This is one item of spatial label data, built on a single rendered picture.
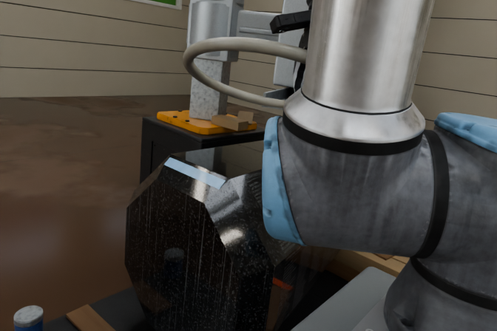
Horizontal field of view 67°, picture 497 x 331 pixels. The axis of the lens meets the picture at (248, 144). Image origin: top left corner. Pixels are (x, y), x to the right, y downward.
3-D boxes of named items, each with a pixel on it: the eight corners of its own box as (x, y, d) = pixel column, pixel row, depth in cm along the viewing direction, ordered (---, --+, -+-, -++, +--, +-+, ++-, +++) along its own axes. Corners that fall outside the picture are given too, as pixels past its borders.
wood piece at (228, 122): (211, 124, 227) (211, 116, 226) (221, 122, 235) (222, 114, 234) (237, 131, 216) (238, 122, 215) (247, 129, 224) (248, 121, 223)
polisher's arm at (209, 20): (178, 43, 220) (181, -2, 213) (194, 45, 253) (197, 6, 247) (305, 59, 212) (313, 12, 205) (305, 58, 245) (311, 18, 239)
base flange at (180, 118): (153, 117, 244) (154, 110, 243) (210, 114, 280) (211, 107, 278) (203, 135, 213) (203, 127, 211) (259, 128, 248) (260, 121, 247)
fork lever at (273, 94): (286, 94, 194) (288, 84, 193) (324, 100, 189) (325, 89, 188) (251, 105, 129) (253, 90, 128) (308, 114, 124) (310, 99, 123)
